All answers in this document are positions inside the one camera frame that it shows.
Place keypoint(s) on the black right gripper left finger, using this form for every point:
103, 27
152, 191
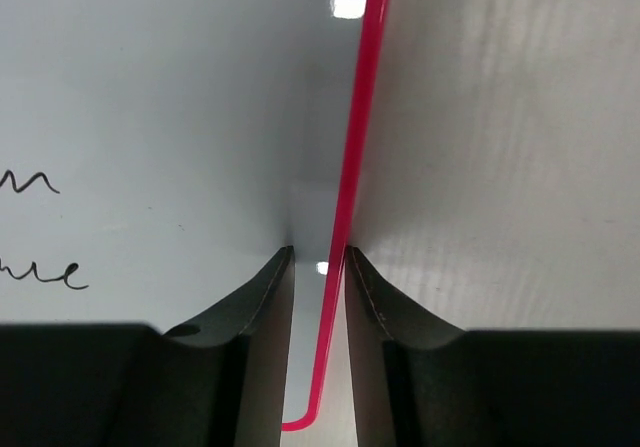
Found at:
217, 379

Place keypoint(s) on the pink framed whiteboard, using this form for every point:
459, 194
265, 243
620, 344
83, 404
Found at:
156, 153

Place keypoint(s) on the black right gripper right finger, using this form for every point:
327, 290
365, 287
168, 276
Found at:
420, 381

